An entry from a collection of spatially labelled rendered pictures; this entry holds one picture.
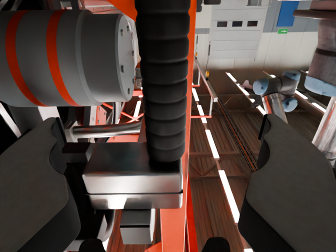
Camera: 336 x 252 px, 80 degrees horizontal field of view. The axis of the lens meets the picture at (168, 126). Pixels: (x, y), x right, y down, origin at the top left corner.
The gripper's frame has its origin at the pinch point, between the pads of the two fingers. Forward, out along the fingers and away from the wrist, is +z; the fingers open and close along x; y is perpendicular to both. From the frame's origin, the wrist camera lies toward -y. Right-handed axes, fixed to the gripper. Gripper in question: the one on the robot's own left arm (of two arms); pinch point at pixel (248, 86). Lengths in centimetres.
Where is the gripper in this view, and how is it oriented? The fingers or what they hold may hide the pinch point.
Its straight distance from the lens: 141.6
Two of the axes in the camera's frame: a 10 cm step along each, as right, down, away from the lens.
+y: 1.2, -8.7, -4.9
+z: -2.6, -5.0, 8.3
